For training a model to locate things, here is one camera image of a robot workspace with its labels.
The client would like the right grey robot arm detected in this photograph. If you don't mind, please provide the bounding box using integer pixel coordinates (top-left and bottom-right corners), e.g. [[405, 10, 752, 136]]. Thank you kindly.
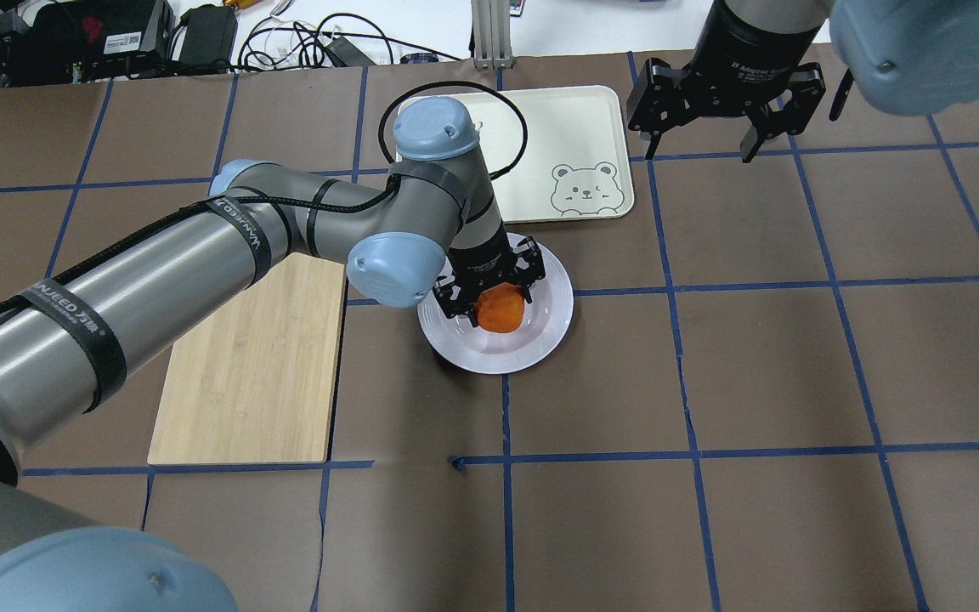
[[625, 1, 979, 163]]

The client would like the black electronics box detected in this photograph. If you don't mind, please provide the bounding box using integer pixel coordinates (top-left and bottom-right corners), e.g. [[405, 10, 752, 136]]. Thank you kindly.
[[0, 1, 174, 87]]

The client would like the aluminium frame post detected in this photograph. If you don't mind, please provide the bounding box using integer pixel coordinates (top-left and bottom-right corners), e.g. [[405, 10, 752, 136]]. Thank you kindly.
[[470, 0, 514, 70]]

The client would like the cream bear tray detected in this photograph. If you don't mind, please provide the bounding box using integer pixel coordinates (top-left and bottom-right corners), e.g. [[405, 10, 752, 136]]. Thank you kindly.
[[396, 85, 636, 224]]

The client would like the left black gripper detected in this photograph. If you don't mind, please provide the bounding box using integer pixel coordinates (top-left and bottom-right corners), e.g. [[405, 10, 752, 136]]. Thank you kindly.
[[433, 226, 546, 325]]

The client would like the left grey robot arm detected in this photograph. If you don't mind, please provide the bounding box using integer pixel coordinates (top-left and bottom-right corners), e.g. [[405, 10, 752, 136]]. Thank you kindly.
[[0, 96, 546, 611]]

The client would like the white round plate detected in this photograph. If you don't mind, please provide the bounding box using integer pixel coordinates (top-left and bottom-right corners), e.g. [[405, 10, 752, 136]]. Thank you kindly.
[[416, 245, 574, 375]]

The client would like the orange fruit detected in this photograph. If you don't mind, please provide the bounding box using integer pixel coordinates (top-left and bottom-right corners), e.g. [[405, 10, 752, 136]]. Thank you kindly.
[[473, 283, 527, 334]]

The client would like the black power adapter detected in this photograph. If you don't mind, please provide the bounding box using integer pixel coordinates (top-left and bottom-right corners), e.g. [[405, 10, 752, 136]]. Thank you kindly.
[[176, 4, 237, 75]]

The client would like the bamboo cutting board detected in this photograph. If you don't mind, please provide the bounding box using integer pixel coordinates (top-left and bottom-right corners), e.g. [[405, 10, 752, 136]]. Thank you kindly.
[[148, 254, 346, 466]]

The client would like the black cable bundle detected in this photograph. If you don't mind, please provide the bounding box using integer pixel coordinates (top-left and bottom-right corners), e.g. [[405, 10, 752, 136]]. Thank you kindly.
[[237, 12, 465, 72]]

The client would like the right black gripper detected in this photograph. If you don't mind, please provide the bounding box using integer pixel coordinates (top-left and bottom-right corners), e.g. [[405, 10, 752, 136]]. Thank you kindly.
[[626, 17, 826, 164]]

